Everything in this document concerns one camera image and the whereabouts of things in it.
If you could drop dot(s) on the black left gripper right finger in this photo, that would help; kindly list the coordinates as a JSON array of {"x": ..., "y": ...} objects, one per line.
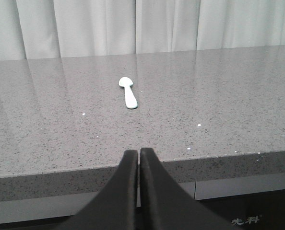
[{"x": 166, "y": 206}]

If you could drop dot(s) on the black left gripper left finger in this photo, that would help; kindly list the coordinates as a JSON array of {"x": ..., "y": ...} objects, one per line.
[{"x": 114, "y": 207}]

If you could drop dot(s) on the mint green plastic spoon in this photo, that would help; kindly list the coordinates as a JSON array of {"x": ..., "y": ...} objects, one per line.
[{"x": 130, "y": 100}]

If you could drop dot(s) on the black built-in dishwasher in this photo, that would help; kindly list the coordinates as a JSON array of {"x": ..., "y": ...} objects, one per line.
[{"x": 44, "y": 207}]

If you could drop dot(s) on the black disinfection cabinet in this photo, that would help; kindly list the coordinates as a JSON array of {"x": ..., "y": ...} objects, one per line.
[{"x": 250, "y": 203}]

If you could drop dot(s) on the white curtain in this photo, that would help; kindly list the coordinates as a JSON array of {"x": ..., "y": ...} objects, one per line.
[{"x": 31, "y": 29}]

